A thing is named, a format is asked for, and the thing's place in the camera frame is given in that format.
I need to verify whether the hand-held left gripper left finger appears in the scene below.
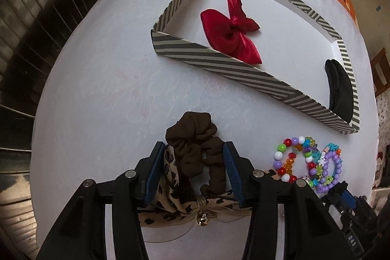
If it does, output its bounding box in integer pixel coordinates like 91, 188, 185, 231
36, 141, 167, 260

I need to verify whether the rainbow crystal bead bracelet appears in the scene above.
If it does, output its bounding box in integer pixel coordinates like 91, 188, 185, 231
282, 144, 314, 175

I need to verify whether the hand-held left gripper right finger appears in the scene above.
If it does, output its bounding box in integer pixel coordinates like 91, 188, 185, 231
222, 141, 351, 260

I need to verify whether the wooden furniture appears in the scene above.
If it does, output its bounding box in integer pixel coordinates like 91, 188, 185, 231
370, 47, 390, 96

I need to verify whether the leopard print hair bow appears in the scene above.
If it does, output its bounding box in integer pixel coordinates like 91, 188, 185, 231
137, 146, 255, 228

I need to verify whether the brown scrunchie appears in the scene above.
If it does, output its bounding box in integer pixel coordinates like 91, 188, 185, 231
165, 111, 234, 196

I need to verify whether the multicolour round bead bracelet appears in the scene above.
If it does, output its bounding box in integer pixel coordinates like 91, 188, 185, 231
273, 136, 319, 183

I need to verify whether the black cloth hair accessory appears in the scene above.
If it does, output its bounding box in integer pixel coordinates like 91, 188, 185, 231
324, 59, 354, 123

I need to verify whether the purple bead bracelet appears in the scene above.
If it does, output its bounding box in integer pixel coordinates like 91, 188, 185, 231
315, 153, 343, 194

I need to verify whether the red satin hair bow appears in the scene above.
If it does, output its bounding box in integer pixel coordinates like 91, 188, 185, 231
200, 0, 263, 65

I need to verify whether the dark slatted wooden panel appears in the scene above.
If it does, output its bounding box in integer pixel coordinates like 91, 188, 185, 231
0, 0, 171, 248

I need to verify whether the floral patterned cloth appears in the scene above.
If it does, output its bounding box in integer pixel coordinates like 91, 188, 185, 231
375, 89, 390, 190

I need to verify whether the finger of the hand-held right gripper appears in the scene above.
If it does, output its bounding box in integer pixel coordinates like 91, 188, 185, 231
322, 181, 358, 213

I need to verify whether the striped cardboard box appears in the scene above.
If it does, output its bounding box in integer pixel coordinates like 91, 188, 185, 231
150, 0, 361, 135

